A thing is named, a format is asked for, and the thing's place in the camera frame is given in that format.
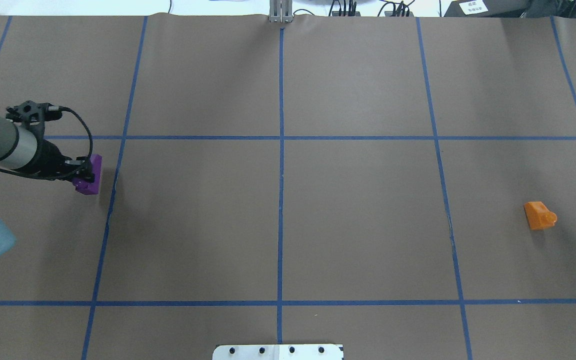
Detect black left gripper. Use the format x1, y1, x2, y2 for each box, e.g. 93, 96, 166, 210
27, 139, 96, 185

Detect black box with label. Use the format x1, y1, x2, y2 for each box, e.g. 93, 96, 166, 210
442, 0, 531, 18

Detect grey aluminium camera post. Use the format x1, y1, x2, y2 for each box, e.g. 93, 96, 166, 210
269, 0, 294, 23

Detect orange trapezoid block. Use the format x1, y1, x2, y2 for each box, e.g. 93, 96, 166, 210
523, 201, 558, 231

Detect purple trapezoid block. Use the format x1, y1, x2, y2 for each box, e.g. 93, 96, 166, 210
71, 153, 103, 196

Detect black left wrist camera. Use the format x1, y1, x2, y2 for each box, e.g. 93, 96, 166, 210
5, 100, 63, 132

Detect brown table mat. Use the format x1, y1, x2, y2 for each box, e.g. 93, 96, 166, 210
0, 13, 576, 360

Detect black power strip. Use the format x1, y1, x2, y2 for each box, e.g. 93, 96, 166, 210
327, 0, 358, 18

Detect white metal mounting plate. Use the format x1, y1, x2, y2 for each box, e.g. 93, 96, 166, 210
212, 343, 345, 360

